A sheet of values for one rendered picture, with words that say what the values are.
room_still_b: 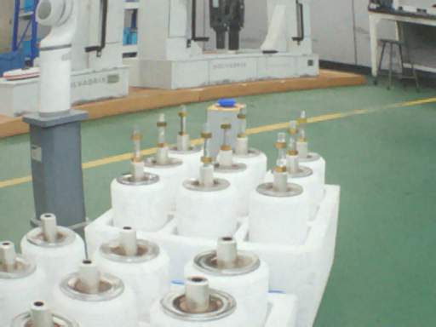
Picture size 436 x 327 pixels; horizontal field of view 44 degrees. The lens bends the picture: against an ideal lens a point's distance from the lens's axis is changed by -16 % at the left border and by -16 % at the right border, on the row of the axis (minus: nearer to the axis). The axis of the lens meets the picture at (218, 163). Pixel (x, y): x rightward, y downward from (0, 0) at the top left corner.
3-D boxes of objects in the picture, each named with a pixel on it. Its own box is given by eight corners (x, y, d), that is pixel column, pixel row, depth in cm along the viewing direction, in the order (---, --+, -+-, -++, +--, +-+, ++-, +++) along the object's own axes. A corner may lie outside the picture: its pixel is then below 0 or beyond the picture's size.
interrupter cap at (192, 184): (214, 196, 95) (214, 192, 95) (172, 189, 99) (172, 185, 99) (238, 185, 102) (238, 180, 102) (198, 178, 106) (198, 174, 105)
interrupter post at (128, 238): (117, 255, 71) (114, 230, 70) (123, 249, 73) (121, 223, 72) (134, 258, 70) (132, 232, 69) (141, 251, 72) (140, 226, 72)
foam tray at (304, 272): (95, 315, 104) (83, 227, 100) (163, 249, 141) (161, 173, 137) (305, 344, 94) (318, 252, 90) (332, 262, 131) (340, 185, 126)
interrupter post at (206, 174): (209, 190, 99) (209, 169, 98) (195, 187, 100) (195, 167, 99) (216, 186, 101) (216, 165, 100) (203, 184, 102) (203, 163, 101)
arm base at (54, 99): (33, 115, 146) (34, 51, 142) (60, 110, 152) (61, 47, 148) (48, 117, 139) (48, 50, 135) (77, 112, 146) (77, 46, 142)
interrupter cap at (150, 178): (133, 173, 109) (133, 169, 108) (169, 179, 105) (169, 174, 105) (107, 183, 102) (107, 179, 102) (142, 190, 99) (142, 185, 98)
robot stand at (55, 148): (29, 224, 153) (21, 116, 146) (68, 215, 163) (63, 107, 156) (53, 239, 143) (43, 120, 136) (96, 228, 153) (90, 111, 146)
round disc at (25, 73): (-4, 80, 313) (-3, 71, 312) (35, 73, 334) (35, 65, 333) (14, 82, 293) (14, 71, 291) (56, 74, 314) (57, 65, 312)
